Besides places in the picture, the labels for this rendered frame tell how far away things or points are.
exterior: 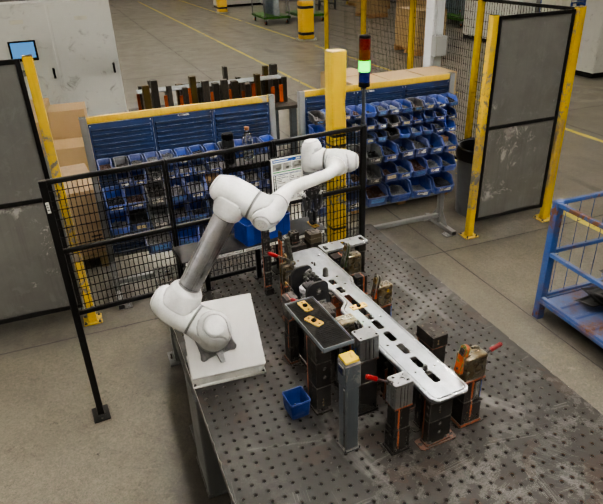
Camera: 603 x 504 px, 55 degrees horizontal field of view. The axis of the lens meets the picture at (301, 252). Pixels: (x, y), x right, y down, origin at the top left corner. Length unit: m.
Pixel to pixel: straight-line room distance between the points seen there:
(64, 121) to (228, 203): 4.71
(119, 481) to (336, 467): 1.46
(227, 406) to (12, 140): 2.39
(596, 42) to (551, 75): 7.50
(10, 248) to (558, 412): 3.60
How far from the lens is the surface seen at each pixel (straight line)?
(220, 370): 2.85
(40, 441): 3.94
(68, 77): 9.08
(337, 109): 3.62
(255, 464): 2.51
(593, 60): 13.38
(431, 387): 2.39
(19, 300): 4.78
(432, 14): 7.38
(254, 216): 2.41
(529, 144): 5.95
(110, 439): 3.79
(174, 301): 2.65
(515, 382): 2.97
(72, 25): 8.99
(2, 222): 4.50
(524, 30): 5.54
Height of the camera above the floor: 2.55
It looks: 28 degrees down
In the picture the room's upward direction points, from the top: 2 degrees counter-clockwise
